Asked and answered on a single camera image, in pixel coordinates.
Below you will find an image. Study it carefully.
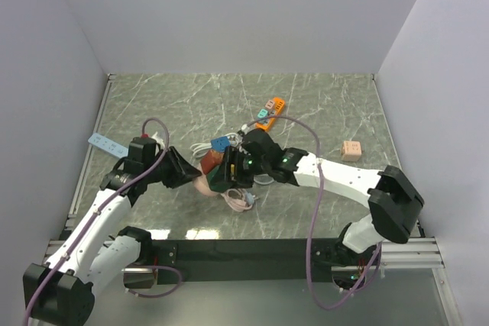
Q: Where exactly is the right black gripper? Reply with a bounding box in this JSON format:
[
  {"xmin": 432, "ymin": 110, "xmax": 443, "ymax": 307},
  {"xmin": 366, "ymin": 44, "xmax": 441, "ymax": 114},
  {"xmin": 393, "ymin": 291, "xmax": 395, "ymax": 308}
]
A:
[{"xmin": 211, "ymin": 144, "xmax": 271, "ymax": 189}]

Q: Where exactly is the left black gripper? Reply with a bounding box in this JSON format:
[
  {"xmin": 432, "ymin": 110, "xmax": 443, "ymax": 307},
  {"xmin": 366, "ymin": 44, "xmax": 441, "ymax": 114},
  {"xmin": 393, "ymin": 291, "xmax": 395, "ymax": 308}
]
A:
[{"xmin": 144, "ymin": 146, "xmax": 199, "ymax": 189}]

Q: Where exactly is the pink round socket base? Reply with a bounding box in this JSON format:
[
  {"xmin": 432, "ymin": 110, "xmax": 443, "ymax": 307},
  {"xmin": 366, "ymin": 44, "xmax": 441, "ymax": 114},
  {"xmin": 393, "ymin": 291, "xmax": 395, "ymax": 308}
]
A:
[{"xmin": 193, "ymin": 175, "xmax": 219, "ymax": 197}]

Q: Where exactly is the red-brown cube socket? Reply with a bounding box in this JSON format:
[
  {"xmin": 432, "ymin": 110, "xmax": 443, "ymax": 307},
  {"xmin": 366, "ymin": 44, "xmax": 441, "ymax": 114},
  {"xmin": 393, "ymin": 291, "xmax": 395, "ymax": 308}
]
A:
[{"xmin": 200, "ymin": 149, "xmax": 224, "ymax": 175}]

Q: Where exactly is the blue cube socket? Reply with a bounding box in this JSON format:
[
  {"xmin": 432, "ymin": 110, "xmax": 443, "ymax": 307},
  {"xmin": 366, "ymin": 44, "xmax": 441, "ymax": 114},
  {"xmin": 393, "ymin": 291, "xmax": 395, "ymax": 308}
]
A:
[{"xmin": 210, "ymin": 136, "xmax": 231, "ymax": 153}]

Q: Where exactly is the light blue power strip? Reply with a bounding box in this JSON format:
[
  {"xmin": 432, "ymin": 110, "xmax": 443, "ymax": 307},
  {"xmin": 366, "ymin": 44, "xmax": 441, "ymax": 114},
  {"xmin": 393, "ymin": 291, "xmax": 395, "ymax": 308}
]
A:
[{"xmin": 88, "ymin": 133, "xmax": 128, "ymax": 159}]

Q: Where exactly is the peach cube socket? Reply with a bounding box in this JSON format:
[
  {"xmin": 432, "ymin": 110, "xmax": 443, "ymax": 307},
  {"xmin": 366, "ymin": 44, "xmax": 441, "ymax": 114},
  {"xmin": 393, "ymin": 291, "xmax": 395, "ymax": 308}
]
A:
[{"xmin": 340, "ymin": 140, "xmax": 362, "ymax": 162}]

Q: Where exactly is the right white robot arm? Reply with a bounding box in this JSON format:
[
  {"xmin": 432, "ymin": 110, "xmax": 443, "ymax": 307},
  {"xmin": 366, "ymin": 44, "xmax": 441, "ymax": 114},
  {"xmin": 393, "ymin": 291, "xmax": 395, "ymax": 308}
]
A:
[{"xmin": 203, "ymin": 129, "xmax": 424, "ymax": 266}]

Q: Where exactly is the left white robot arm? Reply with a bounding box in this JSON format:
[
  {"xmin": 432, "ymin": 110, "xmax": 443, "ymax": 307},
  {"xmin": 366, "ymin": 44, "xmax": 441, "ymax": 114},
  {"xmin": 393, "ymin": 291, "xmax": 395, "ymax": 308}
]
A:
[{"xmin": 23, "ymin": 135, "xmax": 202, "ymax": 325}]

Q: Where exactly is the teal plug adapter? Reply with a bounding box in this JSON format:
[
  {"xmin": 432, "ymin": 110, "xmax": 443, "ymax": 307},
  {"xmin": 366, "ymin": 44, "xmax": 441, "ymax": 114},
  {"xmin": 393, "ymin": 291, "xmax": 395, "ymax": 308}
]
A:
[{"xmin": 257, "ymin": 108, "xmax": 268, "ymax": 119}]

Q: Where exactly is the pink plug adapter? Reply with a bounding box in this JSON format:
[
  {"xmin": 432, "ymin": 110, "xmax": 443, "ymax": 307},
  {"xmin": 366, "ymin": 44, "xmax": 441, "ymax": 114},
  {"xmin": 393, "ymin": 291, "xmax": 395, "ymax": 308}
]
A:
[{"xmin": 264, "ymin": 99, "xmax": 275, "ymax": 111}]

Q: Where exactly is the orange power strip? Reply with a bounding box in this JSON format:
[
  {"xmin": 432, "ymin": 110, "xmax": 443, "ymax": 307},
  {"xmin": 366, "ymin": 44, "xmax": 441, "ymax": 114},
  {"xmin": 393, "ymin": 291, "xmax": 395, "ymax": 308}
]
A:
[{"xmin": 255, "ymin": 97, "xmax": 286, "ymax": 131}]

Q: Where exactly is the black base beam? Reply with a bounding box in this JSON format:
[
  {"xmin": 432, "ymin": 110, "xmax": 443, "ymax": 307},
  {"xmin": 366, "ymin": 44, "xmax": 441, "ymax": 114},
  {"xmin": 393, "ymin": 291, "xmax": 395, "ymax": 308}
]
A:
[{"xmin": 122, "ymin": 238, "xmax": 381, "ymax": 290}]

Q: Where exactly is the white power cable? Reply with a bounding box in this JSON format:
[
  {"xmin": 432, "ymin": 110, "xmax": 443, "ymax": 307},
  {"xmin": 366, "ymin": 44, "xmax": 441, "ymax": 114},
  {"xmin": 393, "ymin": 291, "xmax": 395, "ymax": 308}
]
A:
[{"xmin": 189, "ymin": 131, "xmax": 245, "ymax": 160}]

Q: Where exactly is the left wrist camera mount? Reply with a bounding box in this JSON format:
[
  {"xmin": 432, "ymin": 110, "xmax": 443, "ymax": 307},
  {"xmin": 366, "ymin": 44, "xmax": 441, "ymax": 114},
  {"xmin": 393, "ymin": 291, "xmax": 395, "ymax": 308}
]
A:
[{"xmin": 139, "ymin": 131, "xmax": 167, "ymax": 150}]

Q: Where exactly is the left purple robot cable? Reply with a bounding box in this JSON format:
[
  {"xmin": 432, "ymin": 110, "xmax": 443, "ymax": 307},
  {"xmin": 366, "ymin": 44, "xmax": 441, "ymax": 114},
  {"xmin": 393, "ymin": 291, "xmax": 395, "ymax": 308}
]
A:
[{"xmin": 21, "ymin": 118, "xmax": 170, "ymax": 326}]

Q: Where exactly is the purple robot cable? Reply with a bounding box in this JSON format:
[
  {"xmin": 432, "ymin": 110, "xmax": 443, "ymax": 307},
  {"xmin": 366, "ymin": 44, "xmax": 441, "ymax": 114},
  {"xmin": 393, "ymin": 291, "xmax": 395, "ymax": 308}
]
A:
[
  {"xmin": 21, "ymin": 118, "xmax": 170, "ymax": 326},
  {"xmin": 240, "ymin": 115, "xmax": 383, "ymax": 311}
]

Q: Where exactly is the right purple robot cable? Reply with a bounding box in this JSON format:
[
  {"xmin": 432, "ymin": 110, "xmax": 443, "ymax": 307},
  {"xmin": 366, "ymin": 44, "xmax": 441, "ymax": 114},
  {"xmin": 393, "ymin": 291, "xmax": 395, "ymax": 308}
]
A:
[{"xmin": 240, "ymin": 115, "xmax": 383, "ymax": 311}]

